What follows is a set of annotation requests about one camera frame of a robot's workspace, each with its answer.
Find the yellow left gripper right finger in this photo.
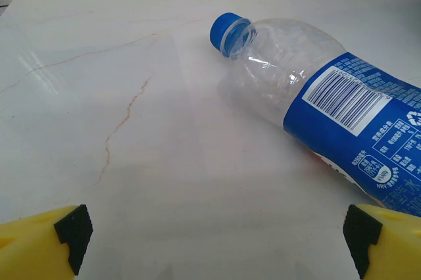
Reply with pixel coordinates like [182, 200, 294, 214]
[342, 203, 421, 280]

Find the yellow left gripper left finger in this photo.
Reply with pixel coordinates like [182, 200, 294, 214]
[0, 204, 94, 280]

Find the blue-capped blue-label plastic bottle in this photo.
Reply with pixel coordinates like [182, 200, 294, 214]
[209, 12, 421, 218]

